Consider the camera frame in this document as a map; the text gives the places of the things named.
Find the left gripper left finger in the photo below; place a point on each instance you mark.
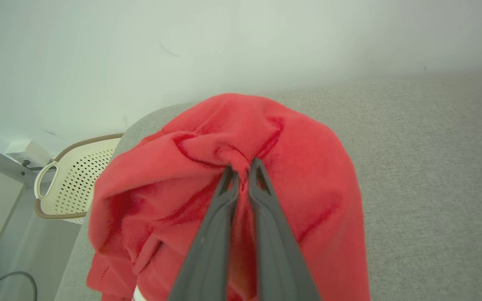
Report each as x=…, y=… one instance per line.
x=211, y=251

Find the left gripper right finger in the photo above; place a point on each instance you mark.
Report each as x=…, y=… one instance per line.
x=274, y=251

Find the red shorts with white stripe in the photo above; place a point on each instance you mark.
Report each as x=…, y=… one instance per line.
x=308, y=167

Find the cream perforated laundry basket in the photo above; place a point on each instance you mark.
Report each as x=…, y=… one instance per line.
x=78, y=179

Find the white wall outlet box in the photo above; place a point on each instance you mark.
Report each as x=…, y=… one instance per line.
x=32, y=151

